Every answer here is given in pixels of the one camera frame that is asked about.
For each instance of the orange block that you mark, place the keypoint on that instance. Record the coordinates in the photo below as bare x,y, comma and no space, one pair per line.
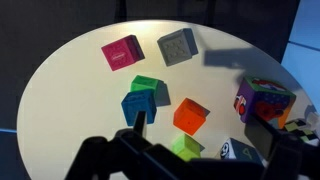
188,116

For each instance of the lime yellow-green block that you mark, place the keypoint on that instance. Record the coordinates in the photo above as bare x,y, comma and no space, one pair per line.
186,146

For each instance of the magenta block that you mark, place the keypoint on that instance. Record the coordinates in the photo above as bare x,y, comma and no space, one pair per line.
120,55

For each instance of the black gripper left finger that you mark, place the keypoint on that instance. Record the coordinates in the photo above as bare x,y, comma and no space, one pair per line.
110,156

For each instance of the gray block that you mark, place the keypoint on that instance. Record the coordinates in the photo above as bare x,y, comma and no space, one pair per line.
175,48

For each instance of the dark green block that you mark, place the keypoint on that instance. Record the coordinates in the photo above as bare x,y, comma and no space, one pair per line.
145,83

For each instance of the blue block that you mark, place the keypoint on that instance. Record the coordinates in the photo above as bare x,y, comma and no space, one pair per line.
138,106

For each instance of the dark blue black-white soft cube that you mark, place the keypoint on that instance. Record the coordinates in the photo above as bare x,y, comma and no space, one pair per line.
238,151

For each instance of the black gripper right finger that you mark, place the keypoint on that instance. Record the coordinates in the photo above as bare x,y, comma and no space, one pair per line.
286,156

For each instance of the purple multicolour soft cube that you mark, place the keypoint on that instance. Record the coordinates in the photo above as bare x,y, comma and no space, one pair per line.
263,96

